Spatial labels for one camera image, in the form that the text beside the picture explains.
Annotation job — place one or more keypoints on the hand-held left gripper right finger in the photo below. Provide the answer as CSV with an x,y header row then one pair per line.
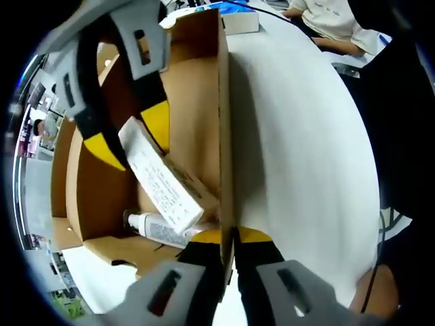
x,y
265,299

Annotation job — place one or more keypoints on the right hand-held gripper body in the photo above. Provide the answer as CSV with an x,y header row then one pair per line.
x,y
68,23

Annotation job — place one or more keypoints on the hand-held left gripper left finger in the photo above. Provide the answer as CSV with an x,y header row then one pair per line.
x,y
139,305

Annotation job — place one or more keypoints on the brown cardboard shoe box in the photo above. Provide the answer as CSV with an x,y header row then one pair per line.
x,y
190,119

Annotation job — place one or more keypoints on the white bottle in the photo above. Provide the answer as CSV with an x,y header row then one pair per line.
x,y
153,229

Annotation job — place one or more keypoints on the white printed carton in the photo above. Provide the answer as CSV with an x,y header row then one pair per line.
x,y
163,190

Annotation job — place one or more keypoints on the blue soft tissue pack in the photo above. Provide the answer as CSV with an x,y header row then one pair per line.
x,y
239,22

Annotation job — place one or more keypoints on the small hanging screen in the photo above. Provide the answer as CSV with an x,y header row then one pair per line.
x,y
37,93

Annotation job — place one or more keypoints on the potted green plant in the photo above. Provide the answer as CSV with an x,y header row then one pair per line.
x,y
68,302

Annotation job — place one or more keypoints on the white grey device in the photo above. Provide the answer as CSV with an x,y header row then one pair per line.
x,y
394,220

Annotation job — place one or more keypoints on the person in black shirt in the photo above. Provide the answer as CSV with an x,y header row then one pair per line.
x,y
401,136

